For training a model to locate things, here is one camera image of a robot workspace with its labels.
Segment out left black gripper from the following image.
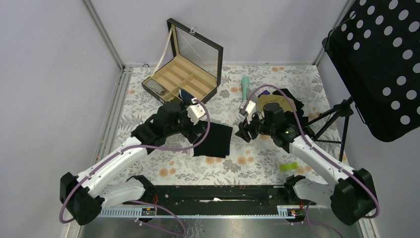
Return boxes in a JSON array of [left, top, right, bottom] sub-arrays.
[[165, 99, 207, 143]]

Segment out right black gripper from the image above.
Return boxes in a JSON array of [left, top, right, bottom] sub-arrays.
[[235, 110, 274, 143]]

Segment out navy blue white-trimmed underwear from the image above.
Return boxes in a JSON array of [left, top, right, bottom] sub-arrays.
[[179, 89, 194, 101]]

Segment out black white-trimmed boxer briefs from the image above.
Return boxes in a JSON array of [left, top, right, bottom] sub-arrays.
[[193, 122, 233, 158]]

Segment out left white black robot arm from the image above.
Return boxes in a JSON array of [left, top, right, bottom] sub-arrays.
[[58, 98, 210, 226]]

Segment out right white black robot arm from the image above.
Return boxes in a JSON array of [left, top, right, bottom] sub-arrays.
[[236, 101, 379, 226]]

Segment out tan beige cloth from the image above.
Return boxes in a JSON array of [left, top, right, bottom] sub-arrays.
[[256, 95, 297, 113]]

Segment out black cloth pile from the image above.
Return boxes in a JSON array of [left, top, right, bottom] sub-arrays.
[[281, 88, 315, 138]]

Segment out floral patterned table mat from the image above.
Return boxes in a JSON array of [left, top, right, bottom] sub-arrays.
[[113, 65, 330, 185]]

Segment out mint green rolled cloth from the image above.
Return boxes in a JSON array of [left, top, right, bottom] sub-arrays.
[[241, 76, 250, 102]]

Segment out grey rolled item in box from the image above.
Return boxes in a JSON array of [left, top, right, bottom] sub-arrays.
[[146, 79, 167, 96]]

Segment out green small block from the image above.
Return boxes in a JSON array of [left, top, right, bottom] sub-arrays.
[[279, 162, 299, 172]]

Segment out black wooden compartment box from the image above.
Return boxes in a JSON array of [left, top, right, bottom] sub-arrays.
[[142, 18, 223, 103]]

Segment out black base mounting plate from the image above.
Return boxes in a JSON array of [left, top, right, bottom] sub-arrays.
[[139, 185, 308, 216]]

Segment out black tripod stand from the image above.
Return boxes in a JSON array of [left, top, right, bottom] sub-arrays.
[[302, 97, 355, 162]]

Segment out black perforated panel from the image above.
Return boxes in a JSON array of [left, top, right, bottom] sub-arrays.
[[322, 0, 420, 142]]

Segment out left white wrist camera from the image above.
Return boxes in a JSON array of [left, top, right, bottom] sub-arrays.
[[187, 104, 206, 125]]

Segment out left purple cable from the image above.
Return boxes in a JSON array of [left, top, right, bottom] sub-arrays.
[[58, 98, 211, 237]]

